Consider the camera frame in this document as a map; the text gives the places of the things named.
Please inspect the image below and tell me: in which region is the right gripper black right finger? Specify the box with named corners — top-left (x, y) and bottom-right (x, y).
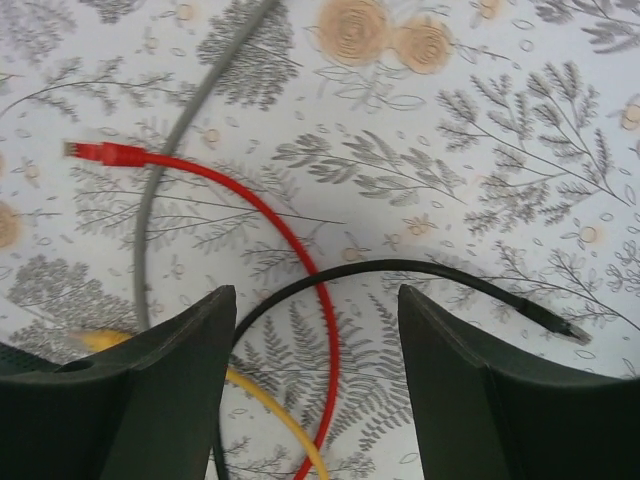
top-left (398, 285), bottom-right (639, 480)

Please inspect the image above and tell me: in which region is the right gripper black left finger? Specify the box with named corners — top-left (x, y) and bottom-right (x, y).
top-left (1, 286), bottom-right (236, 480)

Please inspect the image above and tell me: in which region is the yellow ethernet cable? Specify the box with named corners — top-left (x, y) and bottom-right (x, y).
top-left (69, 327), bottom-right (331, 480)

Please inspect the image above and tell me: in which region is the black ethernet cable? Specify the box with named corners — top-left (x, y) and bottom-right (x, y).
top-left (211, 258), bottom-right (592, 480)

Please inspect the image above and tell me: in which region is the red ethernet cable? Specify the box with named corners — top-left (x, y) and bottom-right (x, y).
top-left (62, 139), bottom-right (343, 480)

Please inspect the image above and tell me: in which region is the floral patterned table mat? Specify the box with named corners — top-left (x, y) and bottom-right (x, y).
top-left (1, 1), bottom-right (639, 479)

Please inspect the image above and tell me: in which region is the grey ethernet cable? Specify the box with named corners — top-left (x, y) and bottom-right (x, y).
top-left (132, 0), bottom-right (281, 331)

